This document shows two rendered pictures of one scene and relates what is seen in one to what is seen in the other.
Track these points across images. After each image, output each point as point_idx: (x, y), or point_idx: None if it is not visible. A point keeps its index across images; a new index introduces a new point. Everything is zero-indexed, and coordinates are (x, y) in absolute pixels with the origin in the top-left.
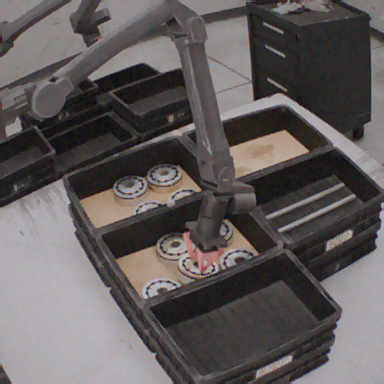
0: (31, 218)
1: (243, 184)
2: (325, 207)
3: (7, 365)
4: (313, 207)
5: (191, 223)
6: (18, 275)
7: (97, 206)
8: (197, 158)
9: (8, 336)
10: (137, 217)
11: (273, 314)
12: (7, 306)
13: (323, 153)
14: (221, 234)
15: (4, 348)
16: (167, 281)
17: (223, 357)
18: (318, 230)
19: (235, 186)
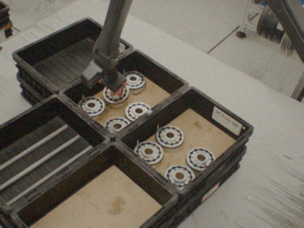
0: (292, 174)
1: (88, 73)
2: (27, 177)
3: (215, 60)
4: (39, 176)
5: (122, 79)
6: (257, 120)
7: (219, 146)
8: (119, 50)
9: (228, 77)
10: (167, 100)
11: (61, 84)
12: (246, 95)
13: (24, 196)
14: (101, 80)
15: (225, 69)
16: (133, 86)
17: (85, 57)
18: (31, 107)
19: (92, 61)
